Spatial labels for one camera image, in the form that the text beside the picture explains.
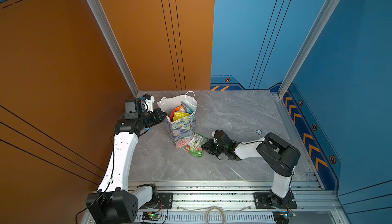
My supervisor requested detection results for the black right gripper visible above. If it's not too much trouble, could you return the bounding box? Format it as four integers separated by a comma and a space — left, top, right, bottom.
199, 139, 227, 157

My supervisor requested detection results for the yellow snack bag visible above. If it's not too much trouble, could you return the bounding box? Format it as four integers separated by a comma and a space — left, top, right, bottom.
172, 112, 190, 122

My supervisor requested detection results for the green snack bag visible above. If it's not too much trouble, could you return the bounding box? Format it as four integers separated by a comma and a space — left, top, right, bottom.
185, 133, 209, 158

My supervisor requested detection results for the orange snack bag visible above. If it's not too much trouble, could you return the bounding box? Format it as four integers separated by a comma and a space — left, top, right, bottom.
169, 105, 185, 121

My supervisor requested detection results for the floral paper gift bag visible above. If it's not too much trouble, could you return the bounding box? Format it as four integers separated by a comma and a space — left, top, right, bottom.
157, 91, 198, 148

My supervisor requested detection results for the teal Fox's candy bag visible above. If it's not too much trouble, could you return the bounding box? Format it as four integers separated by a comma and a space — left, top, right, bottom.
181, 101, 195, 114

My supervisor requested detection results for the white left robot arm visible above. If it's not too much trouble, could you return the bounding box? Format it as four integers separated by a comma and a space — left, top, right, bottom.
86, 94, 167, 224

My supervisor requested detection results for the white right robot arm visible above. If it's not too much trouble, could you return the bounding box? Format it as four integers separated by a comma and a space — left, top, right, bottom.
202, 130, 301, 209

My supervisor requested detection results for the right circuit board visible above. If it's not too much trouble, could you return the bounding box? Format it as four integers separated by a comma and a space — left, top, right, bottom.
273, 211, 297, 224

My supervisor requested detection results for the green circuit board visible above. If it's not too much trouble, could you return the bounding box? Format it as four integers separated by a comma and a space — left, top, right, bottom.
141, 212, 163, 224

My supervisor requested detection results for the aluminium frame rail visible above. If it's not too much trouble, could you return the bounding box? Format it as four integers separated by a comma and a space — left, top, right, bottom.
80, 179, 351, 224

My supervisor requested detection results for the white cable loop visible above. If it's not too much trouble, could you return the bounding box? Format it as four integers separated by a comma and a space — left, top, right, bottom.
176, 205, 255, 224

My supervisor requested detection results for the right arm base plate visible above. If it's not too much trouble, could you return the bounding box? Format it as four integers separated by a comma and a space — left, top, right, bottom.
253, 191, 298, 209

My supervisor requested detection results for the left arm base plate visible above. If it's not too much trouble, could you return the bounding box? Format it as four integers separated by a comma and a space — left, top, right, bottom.
140, 192, 174, 210

